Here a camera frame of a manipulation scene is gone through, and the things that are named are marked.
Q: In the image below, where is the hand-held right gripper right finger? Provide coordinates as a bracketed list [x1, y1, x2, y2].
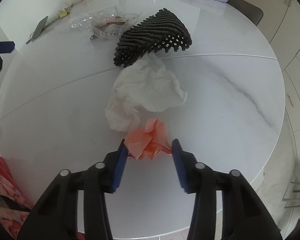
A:
[171, 138, 283, 240]

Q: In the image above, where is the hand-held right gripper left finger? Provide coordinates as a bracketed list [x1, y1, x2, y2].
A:
[17, 139, 129, 240]

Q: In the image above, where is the pink paper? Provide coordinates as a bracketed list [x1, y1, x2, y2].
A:
[124, 118, 172, 161]

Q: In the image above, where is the black smartphone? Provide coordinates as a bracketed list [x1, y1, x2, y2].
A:
[31, 16, 49, 40]

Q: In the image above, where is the pale yellow ruler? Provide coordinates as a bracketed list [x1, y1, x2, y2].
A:
[44, 10, 63, 27]

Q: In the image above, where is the white crumpled tissue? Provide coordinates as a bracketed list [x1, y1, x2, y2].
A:
[105, 52, 188, 132]

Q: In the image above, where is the clear plastic bottle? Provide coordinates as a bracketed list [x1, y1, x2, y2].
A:
[70, 12, 95, 33]

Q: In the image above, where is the clear brown snack wrapper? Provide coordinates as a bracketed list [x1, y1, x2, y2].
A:
[90, 5, 143, 40]

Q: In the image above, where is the red floral cloth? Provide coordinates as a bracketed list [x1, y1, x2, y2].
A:
[0, 151, 35, 240]

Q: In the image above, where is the black foam net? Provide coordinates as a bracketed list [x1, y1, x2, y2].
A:
[112, 8, 192, 68]

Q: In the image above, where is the beige drawer cabinet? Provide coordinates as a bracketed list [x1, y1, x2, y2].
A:
[267, 34, 300, 133]

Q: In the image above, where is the dark grey chair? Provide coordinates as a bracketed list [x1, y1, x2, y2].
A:
[226, 0, 264, 27]

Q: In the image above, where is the tall beige cabinet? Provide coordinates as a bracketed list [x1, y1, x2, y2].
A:
[230, 0, 300, 43]

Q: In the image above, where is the metal frame stool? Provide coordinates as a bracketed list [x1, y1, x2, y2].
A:
[281, 175, 300, 208]

